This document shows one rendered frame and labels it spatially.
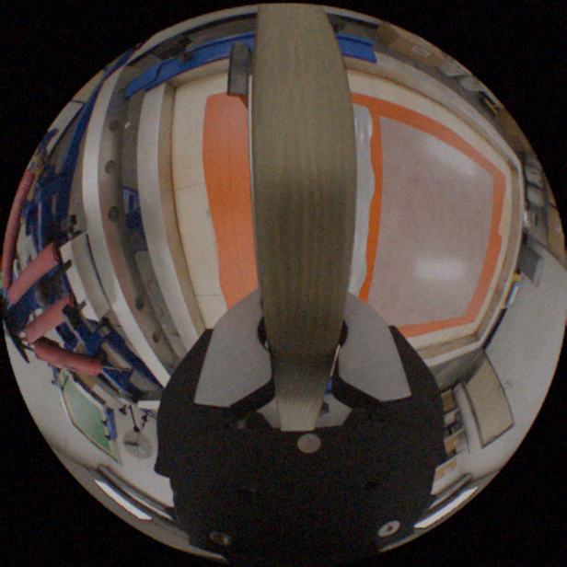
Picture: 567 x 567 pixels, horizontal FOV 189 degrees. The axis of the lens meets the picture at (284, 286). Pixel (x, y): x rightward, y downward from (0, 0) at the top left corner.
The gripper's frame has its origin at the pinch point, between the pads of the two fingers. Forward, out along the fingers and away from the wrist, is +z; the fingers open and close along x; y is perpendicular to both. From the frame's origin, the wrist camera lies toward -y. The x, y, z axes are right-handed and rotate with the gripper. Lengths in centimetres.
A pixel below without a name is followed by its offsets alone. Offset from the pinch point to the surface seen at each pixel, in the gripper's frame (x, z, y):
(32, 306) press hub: -81, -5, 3
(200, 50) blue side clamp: -10.8, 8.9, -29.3
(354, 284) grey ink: 8.4, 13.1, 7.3
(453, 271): 29.4, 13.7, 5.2
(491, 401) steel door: 373, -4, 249
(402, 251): 15.7, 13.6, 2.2
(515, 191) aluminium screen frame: 55, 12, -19
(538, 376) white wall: 367, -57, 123
